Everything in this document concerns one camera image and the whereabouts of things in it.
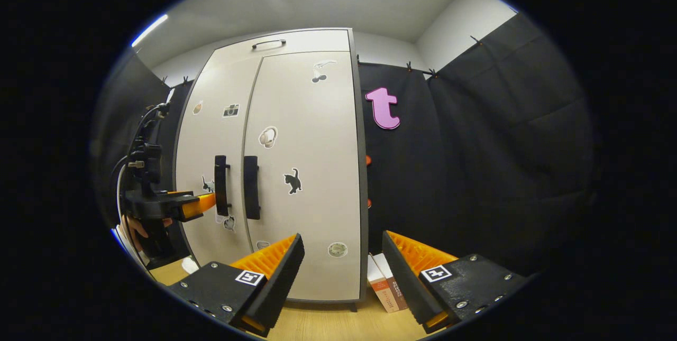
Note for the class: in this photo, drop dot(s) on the white cabinet drawer front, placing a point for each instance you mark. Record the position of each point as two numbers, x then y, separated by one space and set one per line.
317 39

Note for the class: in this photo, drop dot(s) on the black backdrop cloth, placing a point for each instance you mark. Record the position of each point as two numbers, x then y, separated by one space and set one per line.
119 108
502 145

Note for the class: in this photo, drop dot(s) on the white door with headphone sticker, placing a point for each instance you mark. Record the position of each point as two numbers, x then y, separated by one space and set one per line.
317 145

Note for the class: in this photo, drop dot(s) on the white grey shoe cabinet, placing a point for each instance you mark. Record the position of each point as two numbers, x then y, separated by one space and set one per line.
364 182

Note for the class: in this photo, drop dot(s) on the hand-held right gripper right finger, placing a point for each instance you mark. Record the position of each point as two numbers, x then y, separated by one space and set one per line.
404 283

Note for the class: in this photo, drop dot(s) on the ceiling light panel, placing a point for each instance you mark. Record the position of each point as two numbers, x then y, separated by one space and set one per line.
149 30

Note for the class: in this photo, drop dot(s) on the white soft bundle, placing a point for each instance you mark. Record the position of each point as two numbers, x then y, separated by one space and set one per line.
190 265

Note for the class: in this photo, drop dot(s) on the brown cardboard box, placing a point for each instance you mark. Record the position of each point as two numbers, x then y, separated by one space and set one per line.
383 288

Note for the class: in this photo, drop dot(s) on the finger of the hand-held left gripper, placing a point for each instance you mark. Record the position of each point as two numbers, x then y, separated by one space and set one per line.
198 203

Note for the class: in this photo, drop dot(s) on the white door with phone sticker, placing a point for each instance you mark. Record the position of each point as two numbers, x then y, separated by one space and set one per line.
211 140

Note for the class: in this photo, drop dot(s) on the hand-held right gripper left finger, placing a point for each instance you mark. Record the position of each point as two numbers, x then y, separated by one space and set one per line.
280 283

